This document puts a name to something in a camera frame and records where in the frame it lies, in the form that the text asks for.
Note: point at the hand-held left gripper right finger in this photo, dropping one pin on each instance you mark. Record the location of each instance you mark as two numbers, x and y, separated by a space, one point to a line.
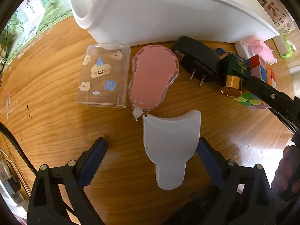
208 161

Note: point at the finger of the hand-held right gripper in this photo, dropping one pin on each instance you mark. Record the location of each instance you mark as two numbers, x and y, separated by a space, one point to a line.
288 121
273 96

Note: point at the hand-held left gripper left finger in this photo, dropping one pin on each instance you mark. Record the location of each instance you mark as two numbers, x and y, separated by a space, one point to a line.
93 159

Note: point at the colourful puzzle cube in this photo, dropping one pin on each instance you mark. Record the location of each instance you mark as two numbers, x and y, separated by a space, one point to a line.
257 65

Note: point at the white plastic scoop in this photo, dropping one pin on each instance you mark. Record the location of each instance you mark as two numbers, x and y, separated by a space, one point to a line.
168 140

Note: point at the pink bunny hair clip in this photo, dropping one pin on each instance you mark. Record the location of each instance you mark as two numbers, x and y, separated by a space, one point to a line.
260 49

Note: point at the green bottle with gold cap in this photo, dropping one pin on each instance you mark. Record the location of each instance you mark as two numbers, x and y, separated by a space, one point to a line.
236 63

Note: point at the black charger plug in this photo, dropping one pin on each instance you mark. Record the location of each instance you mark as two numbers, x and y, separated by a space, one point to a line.
196 54

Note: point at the pink correction tape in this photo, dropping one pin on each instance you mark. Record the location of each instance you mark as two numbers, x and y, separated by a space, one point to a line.
152 79

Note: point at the white plastic storage bin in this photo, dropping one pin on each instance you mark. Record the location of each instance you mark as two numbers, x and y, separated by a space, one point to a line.
164 11

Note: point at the person's right hand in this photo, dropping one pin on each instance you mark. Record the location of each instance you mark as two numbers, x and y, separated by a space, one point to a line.
287 164

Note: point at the green tissue pack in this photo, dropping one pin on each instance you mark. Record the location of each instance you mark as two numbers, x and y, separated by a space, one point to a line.
289 52

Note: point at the clear sticker-printed plastic case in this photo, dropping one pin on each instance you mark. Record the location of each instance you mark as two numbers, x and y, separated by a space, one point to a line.
103 75

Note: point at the patterned beige storage bag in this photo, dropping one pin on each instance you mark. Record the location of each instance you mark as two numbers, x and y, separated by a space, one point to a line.
276 9

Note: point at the white carton with barcode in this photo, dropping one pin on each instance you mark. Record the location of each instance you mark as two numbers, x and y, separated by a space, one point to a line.
32 16

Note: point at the green leaf poster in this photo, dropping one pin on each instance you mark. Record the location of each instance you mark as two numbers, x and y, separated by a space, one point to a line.
51 2

